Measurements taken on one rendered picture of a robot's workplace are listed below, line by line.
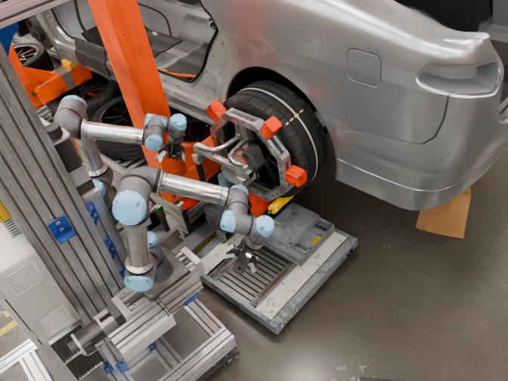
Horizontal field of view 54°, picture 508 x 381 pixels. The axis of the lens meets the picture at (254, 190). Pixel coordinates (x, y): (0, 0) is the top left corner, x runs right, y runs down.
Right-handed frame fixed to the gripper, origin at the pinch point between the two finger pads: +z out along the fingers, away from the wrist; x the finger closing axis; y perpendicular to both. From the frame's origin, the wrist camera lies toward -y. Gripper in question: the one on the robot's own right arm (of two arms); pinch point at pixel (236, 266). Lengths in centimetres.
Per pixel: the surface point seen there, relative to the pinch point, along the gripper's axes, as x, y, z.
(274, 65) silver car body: 24, 97, -26
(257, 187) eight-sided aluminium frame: 1, 79, 46
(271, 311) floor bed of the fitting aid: -38, 27, 79
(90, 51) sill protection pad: 158, 172, 103
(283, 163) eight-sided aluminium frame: -3, 67, 3
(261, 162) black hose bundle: 8, 61, 3
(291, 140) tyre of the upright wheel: -1, 76, -6
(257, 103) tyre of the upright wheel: 23, 86, -7
